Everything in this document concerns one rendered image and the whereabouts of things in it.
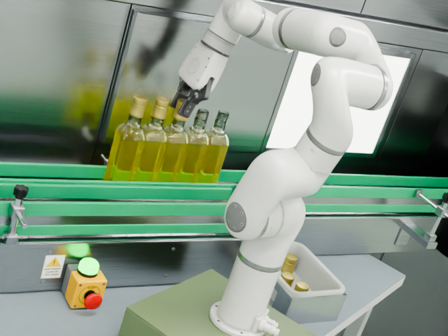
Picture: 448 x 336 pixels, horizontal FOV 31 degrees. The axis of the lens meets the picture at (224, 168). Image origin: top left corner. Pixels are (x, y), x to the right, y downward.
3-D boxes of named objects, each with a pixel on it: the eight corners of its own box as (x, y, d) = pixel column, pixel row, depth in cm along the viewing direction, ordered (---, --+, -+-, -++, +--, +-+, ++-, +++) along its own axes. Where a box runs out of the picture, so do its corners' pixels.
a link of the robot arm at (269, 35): (274, 41, 162) (220, 29, 179) (319, 65, 169) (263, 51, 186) (291, 1, 161) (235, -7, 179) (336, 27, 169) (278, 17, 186)
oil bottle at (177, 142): (159, 199, 204) (182, 123, 196) (169, 211, 200) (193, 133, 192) (139, 199, 201) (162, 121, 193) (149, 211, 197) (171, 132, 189)
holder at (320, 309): (279, 258, 223) (288, 234, 220) (336, 320, 202) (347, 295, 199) (227, 260, 213) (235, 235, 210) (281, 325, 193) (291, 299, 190)
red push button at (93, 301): (99, 285, 175) (105, 295, 173) (95, 301, 177) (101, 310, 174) (82, 287, 173) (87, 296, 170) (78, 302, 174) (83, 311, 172)
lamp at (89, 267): (93, 265, 179) (96, 254, 177) (101, 277, 175) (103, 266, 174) (74, 266, 176) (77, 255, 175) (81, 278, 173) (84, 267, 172)
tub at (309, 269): (290, 268, 219) (301, 241, 215) (338, 319, 202) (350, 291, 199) (237, 270, 209) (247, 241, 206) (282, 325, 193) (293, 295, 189)
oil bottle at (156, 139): (139, 199, 201) (161, 121, 193) (148, 211, 197) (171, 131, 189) (118, 199, 198) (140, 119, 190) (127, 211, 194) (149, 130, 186)
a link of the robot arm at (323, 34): (267, 84, 163) (323, 96, 172) (333, 104, 146) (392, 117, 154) (287, 3, 161) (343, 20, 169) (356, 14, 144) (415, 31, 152)
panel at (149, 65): (368, 153, 251) (409, 51, 237) (374, 158, 248) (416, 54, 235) (99, 139, 202) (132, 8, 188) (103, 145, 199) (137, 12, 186)
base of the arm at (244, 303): (286, 329, 176) (309, 269, 170) (265, 354, 164) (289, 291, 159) (223, 297, 180) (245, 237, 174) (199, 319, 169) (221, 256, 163)
